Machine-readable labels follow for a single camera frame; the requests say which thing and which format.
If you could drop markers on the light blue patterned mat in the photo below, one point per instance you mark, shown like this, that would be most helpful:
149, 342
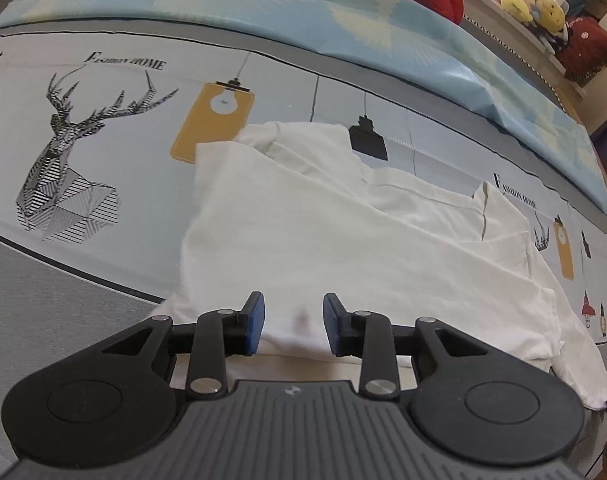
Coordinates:
283, 5

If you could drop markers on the deer print bed sheet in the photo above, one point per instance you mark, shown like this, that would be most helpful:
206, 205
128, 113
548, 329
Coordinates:
108, 200

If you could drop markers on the yellow round face plush toy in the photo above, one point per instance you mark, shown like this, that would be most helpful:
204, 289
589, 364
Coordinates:
551, 10

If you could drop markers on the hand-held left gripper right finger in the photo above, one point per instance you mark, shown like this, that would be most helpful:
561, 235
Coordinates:
334, 325

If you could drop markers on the yellow plush toys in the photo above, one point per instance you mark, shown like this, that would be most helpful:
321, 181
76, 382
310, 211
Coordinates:
516, 35

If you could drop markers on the dark red cushion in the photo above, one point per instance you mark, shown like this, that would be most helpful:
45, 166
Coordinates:
588, 45

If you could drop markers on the white t-shirt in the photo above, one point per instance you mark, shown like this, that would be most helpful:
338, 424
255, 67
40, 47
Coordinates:
333, 240

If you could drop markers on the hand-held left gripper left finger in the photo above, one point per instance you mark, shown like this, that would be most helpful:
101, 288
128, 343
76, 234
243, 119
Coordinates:
253, 322

